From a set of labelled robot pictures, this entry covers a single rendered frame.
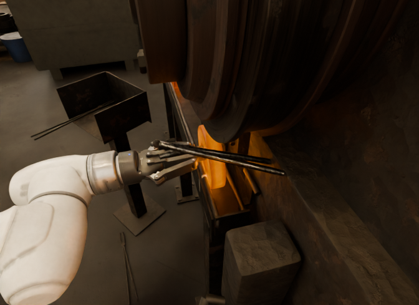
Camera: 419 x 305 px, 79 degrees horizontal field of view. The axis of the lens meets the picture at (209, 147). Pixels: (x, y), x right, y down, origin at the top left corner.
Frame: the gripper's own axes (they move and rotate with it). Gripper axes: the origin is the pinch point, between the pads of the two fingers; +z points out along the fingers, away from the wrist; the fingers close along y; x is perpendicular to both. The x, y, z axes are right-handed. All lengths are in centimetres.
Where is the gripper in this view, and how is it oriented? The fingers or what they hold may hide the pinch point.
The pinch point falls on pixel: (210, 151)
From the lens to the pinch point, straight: 59.6
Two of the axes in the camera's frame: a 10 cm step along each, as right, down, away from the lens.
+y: 2.4, 6.3, -7.4
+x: -0.5, -7.5, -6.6
